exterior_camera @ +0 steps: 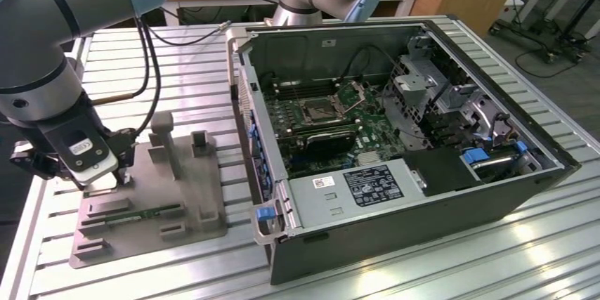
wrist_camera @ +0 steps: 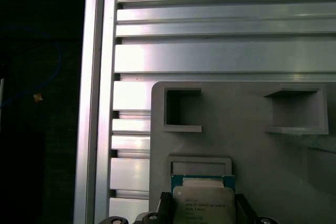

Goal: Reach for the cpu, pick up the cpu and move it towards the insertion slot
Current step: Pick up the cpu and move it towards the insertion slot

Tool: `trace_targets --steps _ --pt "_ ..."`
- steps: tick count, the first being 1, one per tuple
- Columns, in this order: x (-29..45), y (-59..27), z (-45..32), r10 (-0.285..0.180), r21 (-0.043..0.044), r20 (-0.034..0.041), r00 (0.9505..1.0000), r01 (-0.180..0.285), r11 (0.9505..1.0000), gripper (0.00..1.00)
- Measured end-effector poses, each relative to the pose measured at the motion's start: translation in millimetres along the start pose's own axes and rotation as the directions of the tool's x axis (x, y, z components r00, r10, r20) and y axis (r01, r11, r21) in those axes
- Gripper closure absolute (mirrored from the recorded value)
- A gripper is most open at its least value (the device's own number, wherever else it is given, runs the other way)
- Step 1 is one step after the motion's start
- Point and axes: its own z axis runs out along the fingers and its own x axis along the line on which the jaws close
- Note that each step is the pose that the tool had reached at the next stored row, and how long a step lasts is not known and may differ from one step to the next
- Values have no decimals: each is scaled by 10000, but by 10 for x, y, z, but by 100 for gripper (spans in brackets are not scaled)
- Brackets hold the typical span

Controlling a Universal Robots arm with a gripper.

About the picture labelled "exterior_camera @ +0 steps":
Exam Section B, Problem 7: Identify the green RAM stick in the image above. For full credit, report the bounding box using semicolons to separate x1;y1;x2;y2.
105;209;165;226

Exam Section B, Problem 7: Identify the black open PC case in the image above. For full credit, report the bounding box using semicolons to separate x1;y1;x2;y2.
224;18;582;286

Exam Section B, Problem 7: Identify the black looped wire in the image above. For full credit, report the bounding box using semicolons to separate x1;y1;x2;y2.
340;44;400;79

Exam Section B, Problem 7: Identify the black RAM slot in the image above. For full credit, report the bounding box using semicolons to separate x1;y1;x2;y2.
276;91;340;100
273;84;338;91
274;88;340;95
272;80;337;87

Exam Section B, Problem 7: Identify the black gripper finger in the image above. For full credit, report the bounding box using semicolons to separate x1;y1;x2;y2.
10;140;60;181
105;127;137;187

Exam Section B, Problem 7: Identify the green motherboard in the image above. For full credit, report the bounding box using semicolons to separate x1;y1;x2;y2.
261;78;409;180

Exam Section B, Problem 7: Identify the silver chipset heat sink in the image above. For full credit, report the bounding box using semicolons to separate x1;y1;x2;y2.
358;152;384;167

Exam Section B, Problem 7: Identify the CPU socket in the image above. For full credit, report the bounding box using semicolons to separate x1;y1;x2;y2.
298;98;346;126

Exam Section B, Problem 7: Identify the black camera cable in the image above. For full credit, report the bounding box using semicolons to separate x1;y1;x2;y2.
90;15;164;146

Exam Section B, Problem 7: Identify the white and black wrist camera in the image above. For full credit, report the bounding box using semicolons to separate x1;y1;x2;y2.
54;129;118;190

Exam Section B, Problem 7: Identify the black floor cable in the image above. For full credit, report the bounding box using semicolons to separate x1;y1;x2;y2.
514;48;580;78

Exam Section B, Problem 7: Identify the grey power supply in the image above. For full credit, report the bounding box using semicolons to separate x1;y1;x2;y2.
285;158;428;229

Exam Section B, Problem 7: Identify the blue disk carrier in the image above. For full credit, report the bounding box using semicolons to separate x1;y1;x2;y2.
460;148;490;174

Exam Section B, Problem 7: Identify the black wheeled equipment cart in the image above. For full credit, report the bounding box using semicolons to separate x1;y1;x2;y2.
489;0;600;65

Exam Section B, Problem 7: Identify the metal disk bay cage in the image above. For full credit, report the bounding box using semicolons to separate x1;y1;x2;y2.
384;34;474;150

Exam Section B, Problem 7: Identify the black graphics card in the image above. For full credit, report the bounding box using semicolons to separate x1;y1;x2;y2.
298;127;358;161

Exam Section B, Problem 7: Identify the black plastic shroud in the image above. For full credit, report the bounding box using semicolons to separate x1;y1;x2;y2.
402;147;484;197

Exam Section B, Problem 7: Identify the metal socket cover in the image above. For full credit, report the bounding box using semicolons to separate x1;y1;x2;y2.
333;81;370;113

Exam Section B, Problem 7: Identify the coloured wire bundle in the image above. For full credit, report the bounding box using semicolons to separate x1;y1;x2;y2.
486;113;517;147

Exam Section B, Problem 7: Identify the cable with metal plug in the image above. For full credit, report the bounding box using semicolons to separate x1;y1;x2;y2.
144;20;234;46

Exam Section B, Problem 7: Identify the grey parts rack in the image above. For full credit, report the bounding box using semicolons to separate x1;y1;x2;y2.
68;112;229;269

